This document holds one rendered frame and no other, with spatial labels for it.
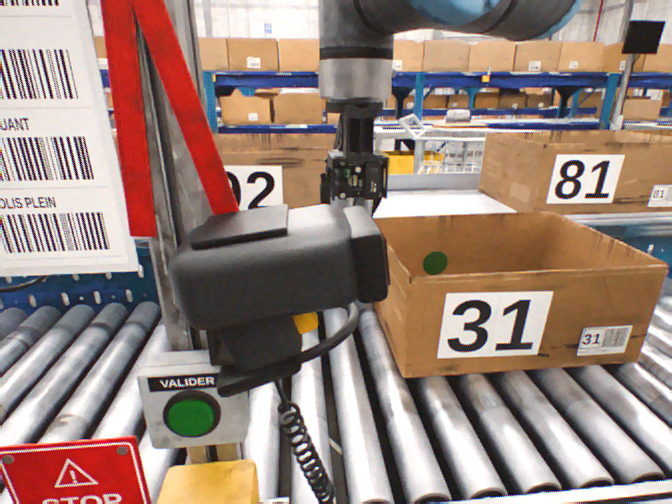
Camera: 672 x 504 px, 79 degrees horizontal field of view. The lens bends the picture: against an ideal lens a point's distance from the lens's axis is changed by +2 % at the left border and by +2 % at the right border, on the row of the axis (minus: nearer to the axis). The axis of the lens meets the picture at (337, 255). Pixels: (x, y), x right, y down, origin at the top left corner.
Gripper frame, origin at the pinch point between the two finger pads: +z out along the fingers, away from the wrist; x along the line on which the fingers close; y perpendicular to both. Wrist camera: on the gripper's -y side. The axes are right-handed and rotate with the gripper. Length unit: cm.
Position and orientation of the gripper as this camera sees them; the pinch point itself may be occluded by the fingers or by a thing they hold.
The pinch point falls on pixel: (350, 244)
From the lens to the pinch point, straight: 60.8
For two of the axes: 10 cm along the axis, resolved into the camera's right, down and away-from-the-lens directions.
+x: 9.9, -0.5, 1.2
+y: 1.3, 3.7, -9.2
